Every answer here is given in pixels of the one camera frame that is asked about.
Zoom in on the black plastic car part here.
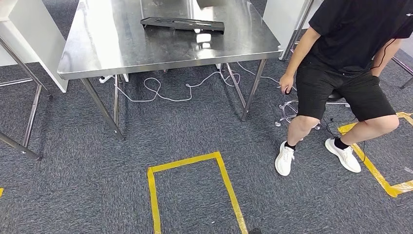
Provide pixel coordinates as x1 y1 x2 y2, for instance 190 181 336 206
140 17 225 35

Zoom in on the stainless steel workbench table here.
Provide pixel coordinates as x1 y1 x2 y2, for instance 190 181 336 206
57 0 284 141

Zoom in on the person's hand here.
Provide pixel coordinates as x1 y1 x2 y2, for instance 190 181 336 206
279 73 295 95

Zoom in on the chrome stool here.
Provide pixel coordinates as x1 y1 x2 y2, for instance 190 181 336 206
275 90 351 131

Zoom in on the person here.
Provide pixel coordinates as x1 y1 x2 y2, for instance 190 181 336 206
275 0 413 177

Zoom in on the white panel metal table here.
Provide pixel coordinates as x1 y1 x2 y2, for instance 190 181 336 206
0 0 69 161

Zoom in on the white metal frame table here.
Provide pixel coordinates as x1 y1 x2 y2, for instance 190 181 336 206
263 0 413 90

